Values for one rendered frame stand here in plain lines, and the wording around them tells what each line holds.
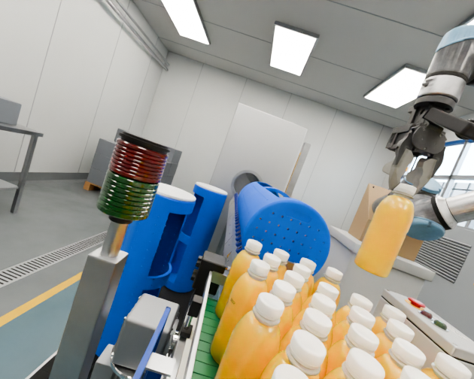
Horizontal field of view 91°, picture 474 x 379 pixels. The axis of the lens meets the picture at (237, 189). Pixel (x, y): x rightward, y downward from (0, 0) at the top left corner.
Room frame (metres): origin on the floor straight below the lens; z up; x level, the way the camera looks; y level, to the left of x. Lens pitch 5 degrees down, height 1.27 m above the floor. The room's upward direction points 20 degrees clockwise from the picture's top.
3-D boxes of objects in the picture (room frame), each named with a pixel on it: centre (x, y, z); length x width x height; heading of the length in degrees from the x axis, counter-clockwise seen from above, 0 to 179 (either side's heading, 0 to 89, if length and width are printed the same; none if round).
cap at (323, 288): (0.45, -0.24, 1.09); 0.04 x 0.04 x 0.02
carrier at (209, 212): (1.92, 0.20, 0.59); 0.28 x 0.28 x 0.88
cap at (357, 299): (0.45, -0.31, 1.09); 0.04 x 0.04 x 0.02
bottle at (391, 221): (0.52, -0.35, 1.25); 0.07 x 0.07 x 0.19
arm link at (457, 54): (0.54, -0.35, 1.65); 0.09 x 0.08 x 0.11; 83
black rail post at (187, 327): (0.46, 0.00, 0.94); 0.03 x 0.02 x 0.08; 3
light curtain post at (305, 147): (2.20, -0.47, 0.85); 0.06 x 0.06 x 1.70; 3
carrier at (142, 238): (1.19, 0.32, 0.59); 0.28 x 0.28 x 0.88
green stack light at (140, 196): (0.30, 0.13, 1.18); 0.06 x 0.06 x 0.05
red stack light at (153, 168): (0.30, 0.13, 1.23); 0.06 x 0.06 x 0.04
